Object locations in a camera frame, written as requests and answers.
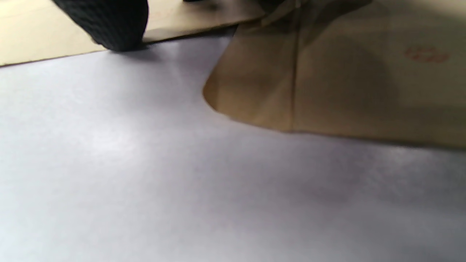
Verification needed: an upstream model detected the person's right hand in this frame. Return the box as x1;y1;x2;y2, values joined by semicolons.
51;0;150;52

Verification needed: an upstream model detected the brown A4 envelope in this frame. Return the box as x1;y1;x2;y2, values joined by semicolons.
203;0;466;149
0;0;292;67

